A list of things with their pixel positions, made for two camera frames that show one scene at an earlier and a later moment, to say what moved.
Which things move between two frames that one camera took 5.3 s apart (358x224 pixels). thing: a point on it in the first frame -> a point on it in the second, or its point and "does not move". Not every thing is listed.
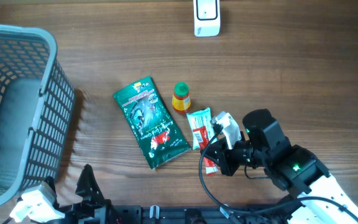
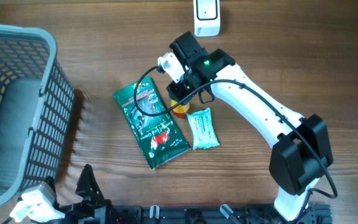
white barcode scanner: (207, 18) does not move
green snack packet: (156, 129) does not move
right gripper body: (243, 154) -> (182, 88)
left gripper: (87, 210) does not move
